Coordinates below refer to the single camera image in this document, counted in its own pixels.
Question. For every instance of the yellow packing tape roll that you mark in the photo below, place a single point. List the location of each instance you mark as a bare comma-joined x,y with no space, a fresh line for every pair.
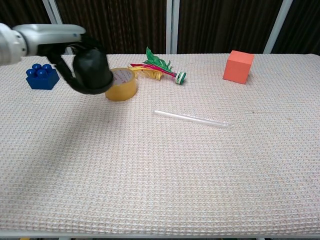
125,90

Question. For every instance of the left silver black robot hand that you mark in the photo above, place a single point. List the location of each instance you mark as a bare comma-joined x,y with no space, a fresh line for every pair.
50,35

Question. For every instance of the grey metal partition post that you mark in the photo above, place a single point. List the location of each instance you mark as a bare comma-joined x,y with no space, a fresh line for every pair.
277,27
172,25
62,47

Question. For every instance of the black faceted dice cup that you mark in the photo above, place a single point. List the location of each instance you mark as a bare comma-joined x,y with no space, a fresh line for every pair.
91,67

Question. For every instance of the blue toy building block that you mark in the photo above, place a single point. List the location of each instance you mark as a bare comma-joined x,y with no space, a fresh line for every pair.
41,80

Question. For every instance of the orange foam cube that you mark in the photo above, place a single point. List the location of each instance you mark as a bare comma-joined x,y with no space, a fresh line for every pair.
236,68

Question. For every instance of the beige waffle tablecloth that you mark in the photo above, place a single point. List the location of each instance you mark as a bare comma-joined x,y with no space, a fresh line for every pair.
175,175

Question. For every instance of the clear glass tube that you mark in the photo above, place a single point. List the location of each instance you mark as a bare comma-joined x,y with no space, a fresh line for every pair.
192,119

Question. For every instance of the colourful feather shuttlecock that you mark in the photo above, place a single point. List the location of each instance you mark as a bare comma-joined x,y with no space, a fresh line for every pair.
155,66

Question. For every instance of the dark brown partition panel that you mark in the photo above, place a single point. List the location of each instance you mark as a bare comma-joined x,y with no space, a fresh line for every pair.
225,25
22,12
302,25
125,25

